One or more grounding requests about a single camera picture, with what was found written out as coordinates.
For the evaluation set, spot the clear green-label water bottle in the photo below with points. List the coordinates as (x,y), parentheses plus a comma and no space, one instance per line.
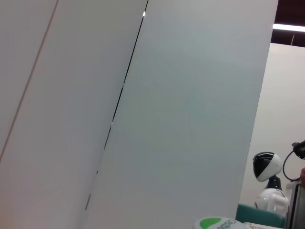
(212,223)

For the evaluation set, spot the teal chair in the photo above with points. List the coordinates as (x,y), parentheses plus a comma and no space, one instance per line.
(252,214)

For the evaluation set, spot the ceiling light strip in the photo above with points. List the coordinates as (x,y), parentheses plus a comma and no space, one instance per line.
(288,26)

